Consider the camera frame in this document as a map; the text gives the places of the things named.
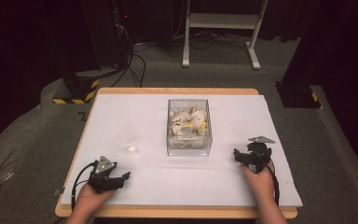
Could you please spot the black base with yellow mark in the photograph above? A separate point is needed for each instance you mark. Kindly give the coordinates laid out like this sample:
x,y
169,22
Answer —
x,y
296,95

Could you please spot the black equipment tower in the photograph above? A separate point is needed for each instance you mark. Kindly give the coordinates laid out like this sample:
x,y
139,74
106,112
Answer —
x,y
105,34

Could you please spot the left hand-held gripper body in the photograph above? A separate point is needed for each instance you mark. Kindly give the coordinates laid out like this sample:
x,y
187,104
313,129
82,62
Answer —
x,y
101,180

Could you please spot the person's left hand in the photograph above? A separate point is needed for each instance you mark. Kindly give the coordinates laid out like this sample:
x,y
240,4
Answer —
x,y
90,200

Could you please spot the dark curtain column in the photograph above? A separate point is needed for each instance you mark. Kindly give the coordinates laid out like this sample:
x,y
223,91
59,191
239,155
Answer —
x,y
332,37

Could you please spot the white table mat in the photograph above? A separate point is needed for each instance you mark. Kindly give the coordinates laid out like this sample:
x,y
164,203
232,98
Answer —
x,y
167,180

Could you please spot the person's right hand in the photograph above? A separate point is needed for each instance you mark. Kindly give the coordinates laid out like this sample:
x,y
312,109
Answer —
x,y
262,185

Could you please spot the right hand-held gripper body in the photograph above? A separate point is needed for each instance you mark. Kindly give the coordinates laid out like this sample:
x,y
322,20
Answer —
x,y
259,155

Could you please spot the pile of tea bags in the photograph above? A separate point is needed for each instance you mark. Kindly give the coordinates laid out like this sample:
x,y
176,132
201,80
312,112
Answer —
x,y
188,124

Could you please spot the white metal stand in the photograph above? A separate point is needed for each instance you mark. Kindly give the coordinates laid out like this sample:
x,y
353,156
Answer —
x,y
223,21

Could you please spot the black base with yellow stripes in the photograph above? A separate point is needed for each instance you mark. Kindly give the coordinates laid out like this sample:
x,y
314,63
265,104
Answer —
x,y
80,85

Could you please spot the clear glass cup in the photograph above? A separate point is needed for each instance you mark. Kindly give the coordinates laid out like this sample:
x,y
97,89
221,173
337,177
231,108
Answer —
x,y
128,141

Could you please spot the clear plastic box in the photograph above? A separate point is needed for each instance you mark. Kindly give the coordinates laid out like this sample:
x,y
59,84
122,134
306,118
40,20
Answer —
x,y
189,151

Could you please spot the wooden table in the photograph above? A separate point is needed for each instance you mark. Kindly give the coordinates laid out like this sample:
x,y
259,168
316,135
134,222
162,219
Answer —
x,y
167,90

